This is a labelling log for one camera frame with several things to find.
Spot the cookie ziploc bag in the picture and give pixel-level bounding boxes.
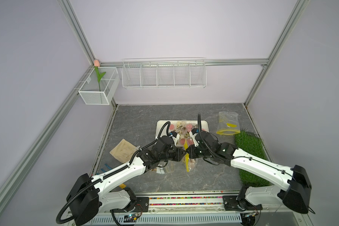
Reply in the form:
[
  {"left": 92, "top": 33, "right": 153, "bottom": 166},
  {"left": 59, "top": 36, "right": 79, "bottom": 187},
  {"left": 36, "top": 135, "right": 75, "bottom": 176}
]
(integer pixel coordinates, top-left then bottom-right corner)
[
  {"left": 156, "top": 162, "right": 175, "bottom": 174},
  {"left": 182, "top": 139, "right": 197, "bottom": 172},
  {"left": 216, "top": 111, "right": 241, "bottom": 136}
]

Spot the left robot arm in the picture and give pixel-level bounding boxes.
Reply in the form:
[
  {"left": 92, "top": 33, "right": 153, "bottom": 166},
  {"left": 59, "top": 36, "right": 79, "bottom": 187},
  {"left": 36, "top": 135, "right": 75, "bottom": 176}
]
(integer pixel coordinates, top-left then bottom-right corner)
[{"left": 56, "top": 121, "right": 186, "bottom": 226}]

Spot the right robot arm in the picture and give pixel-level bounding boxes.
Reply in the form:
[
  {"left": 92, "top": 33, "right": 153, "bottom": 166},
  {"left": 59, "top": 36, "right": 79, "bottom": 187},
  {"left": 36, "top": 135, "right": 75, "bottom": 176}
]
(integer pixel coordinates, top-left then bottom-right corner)
[{"left": 186, "top": 115, "right": 314, "bottom": 214}]

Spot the poured wrapped cookie pile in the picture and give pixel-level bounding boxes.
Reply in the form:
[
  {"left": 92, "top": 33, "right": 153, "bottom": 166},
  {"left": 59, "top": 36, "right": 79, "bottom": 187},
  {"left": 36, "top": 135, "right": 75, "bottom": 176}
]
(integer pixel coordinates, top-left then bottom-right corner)
[{"left": 169, "top": 121, "right": 198, "bottom": 147}]

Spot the white rectangular tray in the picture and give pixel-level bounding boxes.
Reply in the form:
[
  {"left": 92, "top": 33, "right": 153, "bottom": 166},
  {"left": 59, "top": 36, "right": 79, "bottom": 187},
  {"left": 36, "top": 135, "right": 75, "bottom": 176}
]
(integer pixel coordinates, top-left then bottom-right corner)
[{"left": 156, "top": 120, "right": 210, "bottom": 142}]

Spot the beige work glove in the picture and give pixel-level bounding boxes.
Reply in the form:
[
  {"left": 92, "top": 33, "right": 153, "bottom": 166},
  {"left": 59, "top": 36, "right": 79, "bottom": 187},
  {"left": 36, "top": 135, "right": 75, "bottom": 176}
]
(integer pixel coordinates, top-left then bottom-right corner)
[{"left": 110, "top": 139, "right": 136, "bottom": 163}]

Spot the green artificial grass mat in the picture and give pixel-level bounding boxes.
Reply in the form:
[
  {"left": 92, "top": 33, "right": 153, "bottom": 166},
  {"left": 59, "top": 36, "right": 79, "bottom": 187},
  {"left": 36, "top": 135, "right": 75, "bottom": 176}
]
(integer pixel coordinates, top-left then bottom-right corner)
[{"left": 234, "top": 129, "right": 272, "bottom": 187}]

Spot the pink artificial tulip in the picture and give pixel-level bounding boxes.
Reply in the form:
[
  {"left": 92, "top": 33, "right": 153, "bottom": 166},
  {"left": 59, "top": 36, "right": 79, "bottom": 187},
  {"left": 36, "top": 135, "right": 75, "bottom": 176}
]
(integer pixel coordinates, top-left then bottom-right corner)
[{"left": 94, "top": 59, "right": 106, "bottom": 91}]

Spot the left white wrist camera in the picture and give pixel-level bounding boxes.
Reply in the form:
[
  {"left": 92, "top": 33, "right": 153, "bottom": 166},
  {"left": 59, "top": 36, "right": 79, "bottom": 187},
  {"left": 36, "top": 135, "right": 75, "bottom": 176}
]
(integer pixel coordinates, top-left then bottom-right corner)
[{"left": 169, "top": 131, "right": 180, "bottom": 145}]

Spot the white wire wall basket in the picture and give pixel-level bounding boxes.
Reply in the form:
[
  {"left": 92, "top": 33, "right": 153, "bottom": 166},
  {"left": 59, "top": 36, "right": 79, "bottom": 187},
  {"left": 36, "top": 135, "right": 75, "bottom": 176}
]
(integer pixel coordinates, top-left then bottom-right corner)
[{"left": 121, "top": 57, "right": 207, "bottom": 89}]

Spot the white mesh wall box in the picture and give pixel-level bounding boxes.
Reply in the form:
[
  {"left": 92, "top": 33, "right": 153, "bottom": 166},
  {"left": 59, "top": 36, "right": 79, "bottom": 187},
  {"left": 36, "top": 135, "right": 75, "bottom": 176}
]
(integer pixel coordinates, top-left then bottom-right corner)
[{"left": 78, "top": 66, "right": 120, "bottom": 105}]

